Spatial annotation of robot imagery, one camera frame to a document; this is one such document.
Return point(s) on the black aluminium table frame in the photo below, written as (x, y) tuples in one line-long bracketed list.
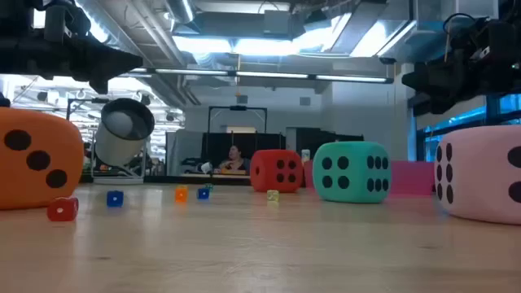
[(171, 179)]

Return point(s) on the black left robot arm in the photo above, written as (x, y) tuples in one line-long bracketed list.
[(61, 20)]

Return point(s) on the small orange die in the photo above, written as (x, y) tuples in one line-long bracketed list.
[(181, 194)]

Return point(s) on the black room partition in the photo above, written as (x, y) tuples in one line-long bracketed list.
[(264, 154)]

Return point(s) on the large pink foam die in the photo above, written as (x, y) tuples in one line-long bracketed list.
[(480, 179)]

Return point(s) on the black distant gantry frame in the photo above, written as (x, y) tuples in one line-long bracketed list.
[(238, 108)]

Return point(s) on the large teal foam die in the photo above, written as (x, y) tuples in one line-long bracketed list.
[(350, 179)]

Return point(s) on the small red die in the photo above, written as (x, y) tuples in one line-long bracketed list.
[(62, 209)]

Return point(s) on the pink translucent plastic bin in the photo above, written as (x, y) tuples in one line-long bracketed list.
[(411, 179)]

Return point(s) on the small blue die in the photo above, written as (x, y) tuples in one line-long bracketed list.
[(203, 193), (115, 198)]

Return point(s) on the black cabinet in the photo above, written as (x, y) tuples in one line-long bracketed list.
[(321, 136)]

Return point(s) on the white mug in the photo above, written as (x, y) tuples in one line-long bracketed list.
[(207, 167)]

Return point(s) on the small green die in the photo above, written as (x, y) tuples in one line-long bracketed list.
[(209, 186)]

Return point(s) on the white cylindrical cup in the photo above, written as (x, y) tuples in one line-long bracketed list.
[(118, 146)]

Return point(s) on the large red foam die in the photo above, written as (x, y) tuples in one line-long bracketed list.
[(268, 171)]

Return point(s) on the person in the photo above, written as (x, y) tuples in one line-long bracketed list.
[(236, 158)]

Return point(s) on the large orange foam die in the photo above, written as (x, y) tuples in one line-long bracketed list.
[(36, 134)]

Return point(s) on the small yellow die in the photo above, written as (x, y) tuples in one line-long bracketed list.
[(273, 195)]

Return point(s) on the long ceiling light fixture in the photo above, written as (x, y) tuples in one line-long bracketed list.
[(268, 75)]

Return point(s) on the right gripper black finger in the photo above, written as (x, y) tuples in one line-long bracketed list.
[(431, 81), (433, 106)]

